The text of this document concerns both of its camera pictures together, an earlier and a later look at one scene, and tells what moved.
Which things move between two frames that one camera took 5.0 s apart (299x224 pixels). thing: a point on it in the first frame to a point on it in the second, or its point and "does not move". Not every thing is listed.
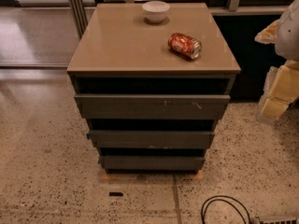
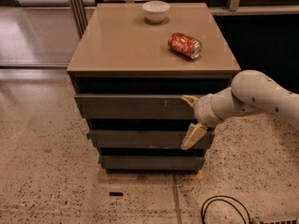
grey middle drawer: x=149 y=139 does not move
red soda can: x=185 y=44 does not move
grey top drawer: x=151 y=106 does not move
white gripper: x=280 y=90 to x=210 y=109
